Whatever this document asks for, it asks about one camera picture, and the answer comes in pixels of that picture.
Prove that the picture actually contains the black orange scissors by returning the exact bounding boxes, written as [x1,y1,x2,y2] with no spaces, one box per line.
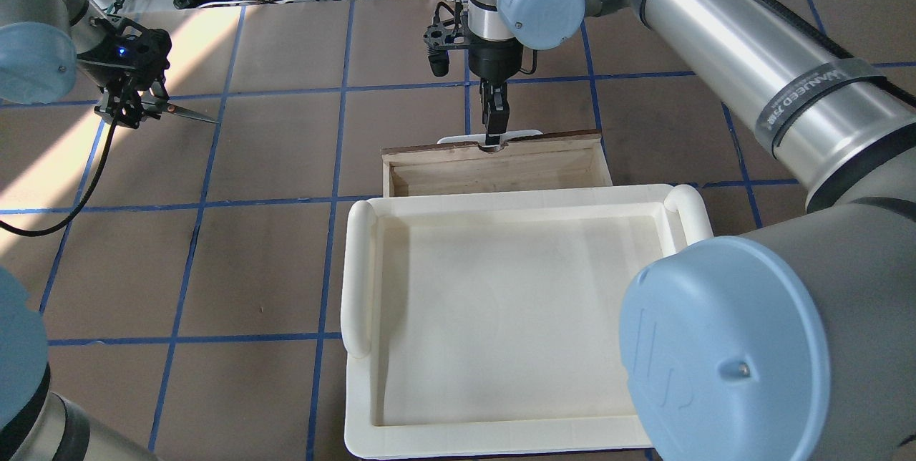
[142,101,218,125]

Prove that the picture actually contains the white drawer handle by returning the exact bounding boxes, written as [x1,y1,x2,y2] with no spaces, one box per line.
[437,129,542,147]

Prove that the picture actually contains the brown wooden drawer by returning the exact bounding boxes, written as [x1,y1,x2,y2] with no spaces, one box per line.
[381,130,613,198]

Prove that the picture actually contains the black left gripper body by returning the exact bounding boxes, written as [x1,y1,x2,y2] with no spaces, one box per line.
[77,15,172,129]

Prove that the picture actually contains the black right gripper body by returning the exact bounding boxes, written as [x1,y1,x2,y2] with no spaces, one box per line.
[468,37,524,84]

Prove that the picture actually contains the white plastic tray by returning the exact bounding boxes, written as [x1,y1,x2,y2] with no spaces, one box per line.
[340,184,713,459]

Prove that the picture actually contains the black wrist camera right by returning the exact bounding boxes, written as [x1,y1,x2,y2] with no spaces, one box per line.
[423,1,469,77]

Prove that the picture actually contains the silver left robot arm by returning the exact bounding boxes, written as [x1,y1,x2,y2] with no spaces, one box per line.
[1,0,171,460]

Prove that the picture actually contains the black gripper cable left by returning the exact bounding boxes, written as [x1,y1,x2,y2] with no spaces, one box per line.
[0,89,137,237]

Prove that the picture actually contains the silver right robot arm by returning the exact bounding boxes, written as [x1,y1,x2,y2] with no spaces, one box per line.
[467,0,914,383]

